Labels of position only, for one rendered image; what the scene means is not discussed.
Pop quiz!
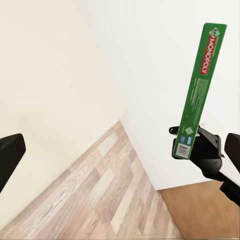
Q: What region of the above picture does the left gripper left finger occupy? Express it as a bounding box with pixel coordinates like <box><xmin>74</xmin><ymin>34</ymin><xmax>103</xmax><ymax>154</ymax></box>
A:
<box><xmin>0</xmin><ymin>133</ymin><xmax>26</xmax><ymax>193</ymax></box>

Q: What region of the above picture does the board game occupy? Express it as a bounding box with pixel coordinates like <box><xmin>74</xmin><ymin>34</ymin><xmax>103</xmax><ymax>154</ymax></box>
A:
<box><xmin>173</xmin><ymin>22</ymin><xmax>228</xmax><ymax>160</ymax></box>

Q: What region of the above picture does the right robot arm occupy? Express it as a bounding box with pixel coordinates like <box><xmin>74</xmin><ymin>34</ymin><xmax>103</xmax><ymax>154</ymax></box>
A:
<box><xmin>168</xmin><ymin>123</ymin><xmax>240</xmax><ymax>207</ymax></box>

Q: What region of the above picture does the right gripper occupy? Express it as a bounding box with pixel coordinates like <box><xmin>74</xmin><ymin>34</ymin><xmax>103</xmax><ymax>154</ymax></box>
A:
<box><xmin>171</xmin><ymin>127</ymin><xmax>223</xmax><ymax>169</ymax></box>

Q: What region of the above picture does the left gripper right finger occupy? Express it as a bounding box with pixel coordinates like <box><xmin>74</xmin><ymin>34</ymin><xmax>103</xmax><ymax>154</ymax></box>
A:
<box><xmin>224</xmin><ymin>132</ymin><xmax>240</xmax><ymax>173</ymax></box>

